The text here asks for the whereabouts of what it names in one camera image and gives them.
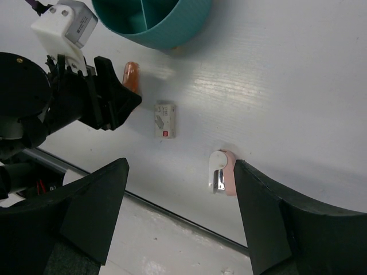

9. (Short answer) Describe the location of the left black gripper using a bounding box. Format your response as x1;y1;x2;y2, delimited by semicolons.
44;56;142;135

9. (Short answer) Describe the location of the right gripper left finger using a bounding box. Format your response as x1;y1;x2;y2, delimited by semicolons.
1;158;129;274

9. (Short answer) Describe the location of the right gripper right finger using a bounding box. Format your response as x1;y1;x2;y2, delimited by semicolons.
234;160;366;274

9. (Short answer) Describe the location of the orange transparent cap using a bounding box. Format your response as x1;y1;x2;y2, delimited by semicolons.
122;61;140;93

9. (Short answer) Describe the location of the white staples box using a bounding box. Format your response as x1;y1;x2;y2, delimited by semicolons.
154;101;177;139

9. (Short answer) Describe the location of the pink white stapler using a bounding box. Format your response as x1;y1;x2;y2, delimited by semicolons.
208;150;237;197

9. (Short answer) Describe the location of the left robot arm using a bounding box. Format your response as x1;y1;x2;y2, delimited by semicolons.
1;52;142;199

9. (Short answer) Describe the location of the teal round organizer container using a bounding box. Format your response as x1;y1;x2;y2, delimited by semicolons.
92;0;213;50

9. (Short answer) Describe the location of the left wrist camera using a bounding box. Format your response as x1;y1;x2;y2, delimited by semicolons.
31;1;98;76

